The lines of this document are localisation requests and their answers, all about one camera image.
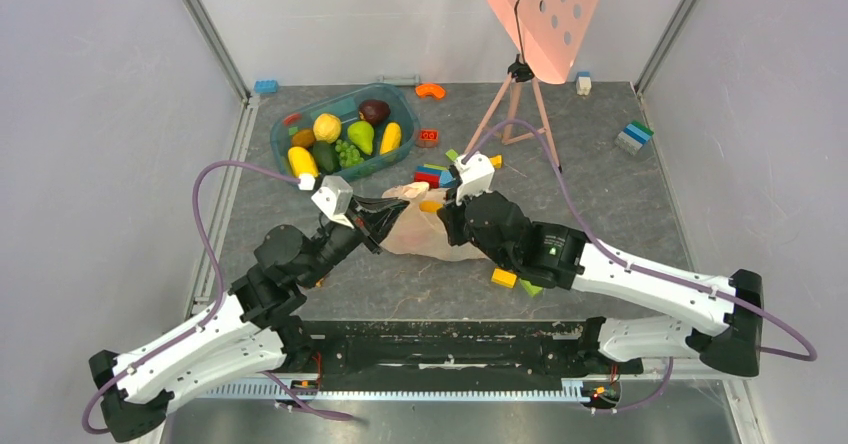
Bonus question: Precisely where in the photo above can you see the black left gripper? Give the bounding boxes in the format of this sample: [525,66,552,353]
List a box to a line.
[299,194,411,289]

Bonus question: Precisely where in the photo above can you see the teal plastic basket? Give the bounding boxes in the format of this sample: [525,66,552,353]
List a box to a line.
[270,83,420,182]

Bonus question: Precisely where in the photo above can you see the dark red fake fruit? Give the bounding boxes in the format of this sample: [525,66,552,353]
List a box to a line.
[358,99,391,126]

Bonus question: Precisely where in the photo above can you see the translucent banana print plastic bag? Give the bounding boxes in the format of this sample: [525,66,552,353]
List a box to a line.
[381,182,486,262]

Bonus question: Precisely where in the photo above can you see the green fake grapes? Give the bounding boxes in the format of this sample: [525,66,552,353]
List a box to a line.
[334,139,364,169]

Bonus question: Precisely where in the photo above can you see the yellow fake lemon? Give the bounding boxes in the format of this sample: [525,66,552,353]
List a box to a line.
[312,113,342,144]

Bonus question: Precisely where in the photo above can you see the brown fake kiwi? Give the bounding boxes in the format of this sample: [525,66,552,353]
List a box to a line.
[290,128,316,149]

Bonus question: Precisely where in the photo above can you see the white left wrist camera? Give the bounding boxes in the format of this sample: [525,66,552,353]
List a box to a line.
[311,175,354,229]

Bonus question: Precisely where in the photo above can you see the blue toy brick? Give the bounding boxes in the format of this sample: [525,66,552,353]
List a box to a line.
[253,79,279,95]

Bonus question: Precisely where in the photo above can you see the red blue green brick stack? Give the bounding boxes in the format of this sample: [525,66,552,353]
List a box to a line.
[413,164,457,189]

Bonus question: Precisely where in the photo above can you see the stacked grey blue green bricks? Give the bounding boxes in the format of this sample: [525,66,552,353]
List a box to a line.
[614,120,654,155]

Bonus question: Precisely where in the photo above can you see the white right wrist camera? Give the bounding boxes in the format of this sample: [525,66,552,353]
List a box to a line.
[453,152,495,205]

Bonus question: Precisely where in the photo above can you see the pink perforated board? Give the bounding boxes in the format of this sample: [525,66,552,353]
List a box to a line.
[486,0,600,84]

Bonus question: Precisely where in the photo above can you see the orange fake fruit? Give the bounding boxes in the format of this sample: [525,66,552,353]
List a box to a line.
[419,201,444,214]

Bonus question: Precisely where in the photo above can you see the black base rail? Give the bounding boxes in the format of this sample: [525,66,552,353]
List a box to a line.
[275,318,644,392]

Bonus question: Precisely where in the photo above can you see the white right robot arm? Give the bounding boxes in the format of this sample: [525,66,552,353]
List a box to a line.
[437,192,763,377]

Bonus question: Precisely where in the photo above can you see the small yellow fake mango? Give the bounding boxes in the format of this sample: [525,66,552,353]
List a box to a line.
[379,122,403,155]

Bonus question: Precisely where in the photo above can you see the orange curved toy brick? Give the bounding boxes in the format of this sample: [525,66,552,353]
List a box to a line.
[415,83,447,100]

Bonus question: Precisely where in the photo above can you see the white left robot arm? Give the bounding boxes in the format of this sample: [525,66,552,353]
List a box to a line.
[89,197,409,443]

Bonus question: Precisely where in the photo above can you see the yellow arch toy brick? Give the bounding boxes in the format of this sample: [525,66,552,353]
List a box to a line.
[489,155,503,169]

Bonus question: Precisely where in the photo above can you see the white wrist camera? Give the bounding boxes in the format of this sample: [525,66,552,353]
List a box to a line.
[311,175,354,229]
[453,152,495,205]

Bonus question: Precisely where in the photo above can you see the dark green fake avocado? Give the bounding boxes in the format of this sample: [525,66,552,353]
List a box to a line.
[310,140,341,175]

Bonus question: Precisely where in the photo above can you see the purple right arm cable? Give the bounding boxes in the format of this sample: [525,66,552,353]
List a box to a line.
[463,118,818,416]

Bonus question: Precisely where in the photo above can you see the large yellow fake mango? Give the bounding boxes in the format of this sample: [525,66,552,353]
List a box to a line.
[287,146,321,177]

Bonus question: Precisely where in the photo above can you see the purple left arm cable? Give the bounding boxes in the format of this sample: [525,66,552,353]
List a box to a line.
[81,160,359,436]

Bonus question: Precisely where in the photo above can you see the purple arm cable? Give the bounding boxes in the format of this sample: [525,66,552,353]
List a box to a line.
[463,118,818,416]
[81,160,359,436]

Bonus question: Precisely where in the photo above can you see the green fake pear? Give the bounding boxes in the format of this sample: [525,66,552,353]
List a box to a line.
[347,120,375,155]

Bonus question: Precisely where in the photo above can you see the red orange round brick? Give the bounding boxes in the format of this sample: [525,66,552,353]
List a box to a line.
[416,129,440,148]

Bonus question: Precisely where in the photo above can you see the white toy brick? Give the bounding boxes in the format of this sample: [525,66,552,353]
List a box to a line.
[575,71,592,96]

